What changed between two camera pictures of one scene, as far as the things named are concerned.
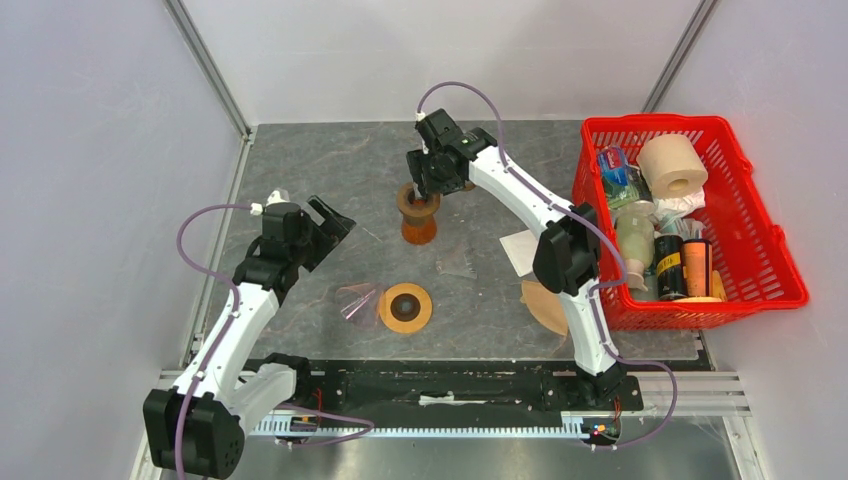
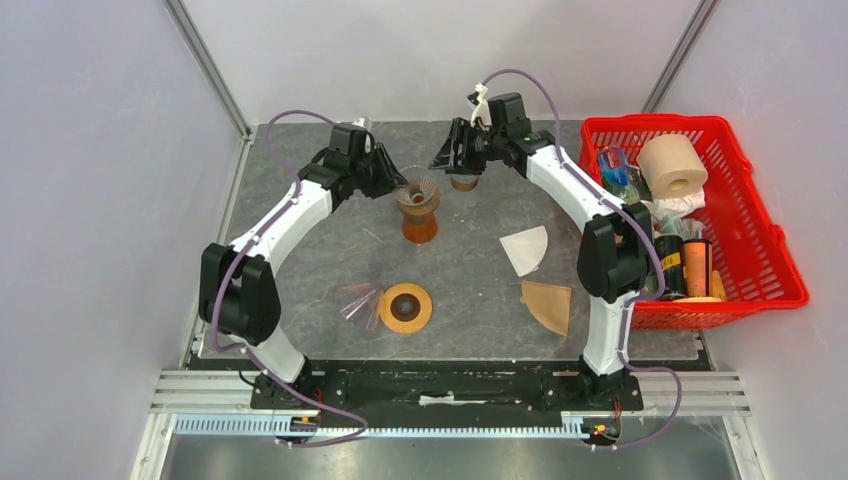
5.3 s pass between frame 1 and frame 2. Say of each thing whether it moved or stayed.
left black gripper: moved
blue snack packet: stayed
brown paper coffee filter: stayed
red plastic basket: stayed
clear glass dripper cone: moved
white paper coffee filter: stayed
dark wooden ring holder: stayed
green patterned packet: stayed
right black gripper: moved
